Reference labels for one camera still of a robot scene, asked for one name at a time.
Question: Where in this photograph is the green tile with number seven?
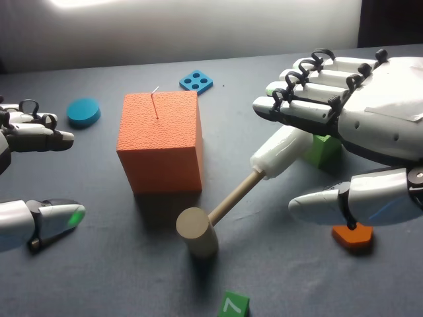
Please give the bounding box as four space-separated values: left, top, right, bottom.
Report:
218 290 250 317

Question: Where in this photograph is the large green foam cube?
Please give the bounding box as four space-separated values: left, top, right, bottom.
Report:
302 133 343 170

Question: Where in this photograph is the large orange foam cube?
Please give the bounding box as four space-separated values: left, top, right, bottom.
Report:
116 91 204 195

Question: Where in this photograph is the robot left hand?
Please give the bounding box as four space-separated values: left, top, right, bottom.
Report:
0 97 86 254

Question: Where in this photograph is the blue round disc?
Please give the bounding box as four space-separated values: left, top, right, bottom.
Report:
66 97 102 129

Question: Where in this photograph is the orange hexagon block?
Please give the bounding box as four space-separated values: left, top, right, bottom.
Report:
331 223 373 255

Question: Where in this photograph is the wooden mallet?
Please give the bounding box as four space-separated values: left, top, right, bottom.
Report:
175 125 315 259

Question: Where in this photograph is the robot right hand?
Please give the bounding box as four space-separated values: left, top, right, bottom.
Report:
252 48 423 232

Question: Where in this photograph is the thin metal nail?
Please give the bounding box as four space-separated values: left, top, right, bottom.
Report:
150 86 161 120

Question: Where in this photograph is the dark background panel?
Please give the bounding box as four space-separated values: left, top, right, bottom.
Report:
357 0 423 49

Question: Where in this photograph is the blue square four-hole block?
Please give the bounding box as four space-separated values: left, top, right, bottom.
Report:
178 69 214 96

